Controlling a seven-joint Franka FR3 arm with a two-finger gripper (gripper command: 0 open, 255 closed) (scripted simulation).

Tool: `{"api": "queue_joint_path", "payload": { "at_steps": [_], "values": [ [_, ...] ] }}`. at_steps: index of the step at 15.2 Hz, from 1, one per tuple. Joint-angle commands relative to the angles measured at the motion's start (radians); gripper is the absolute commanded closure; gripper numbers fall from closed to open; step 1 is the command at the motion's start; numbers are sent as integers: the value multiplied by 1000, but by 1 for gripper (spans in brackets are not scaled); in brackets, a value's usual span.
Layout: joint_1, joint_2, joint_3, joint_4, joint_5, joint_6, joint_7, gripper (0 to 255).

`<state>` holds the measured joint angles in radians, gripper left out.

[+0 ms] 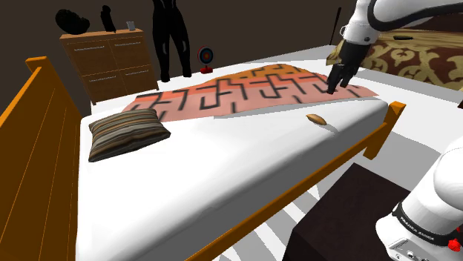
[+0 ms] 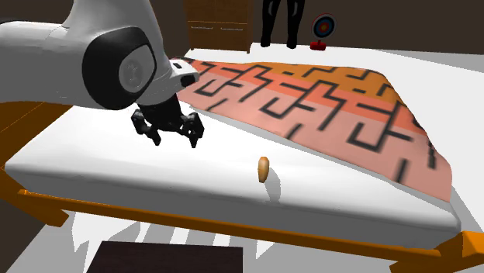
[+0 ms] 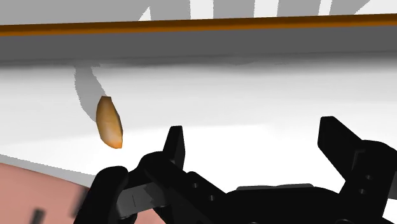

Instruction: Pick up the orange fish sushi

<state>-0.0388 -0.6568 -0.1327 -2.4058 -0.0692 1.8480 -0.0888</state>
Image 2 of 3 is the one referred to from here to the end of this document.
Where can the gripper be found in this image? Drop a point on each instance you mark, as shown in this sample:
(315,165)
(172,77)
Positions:
(163,112)

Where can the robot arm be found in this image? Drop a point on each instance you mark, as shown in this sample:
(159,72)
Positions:
(45,60)

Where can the small orange oval object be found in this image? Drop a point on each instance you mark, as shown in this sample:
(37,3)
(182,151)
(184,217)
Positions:
(263,169)

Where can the brown wooden dresser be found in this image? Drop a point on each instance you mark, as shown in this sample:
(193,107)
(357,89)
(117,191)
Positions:
(219,22)

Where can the dark brown rug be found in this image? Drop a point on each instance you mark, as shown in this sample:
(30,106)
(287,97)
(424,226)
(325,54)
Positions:
(166,258)

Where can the orange pink patterned blanket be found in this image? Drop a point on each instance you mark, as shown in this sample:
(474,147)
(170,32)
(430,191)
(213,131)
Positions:
(317,109)

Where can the target board on red base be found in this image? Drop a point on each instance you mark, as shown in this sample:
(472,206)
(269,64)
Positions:
(323,29)

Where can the white bed with orange frame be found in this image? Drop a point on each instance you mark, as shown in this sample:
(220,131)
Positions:
(113,162)

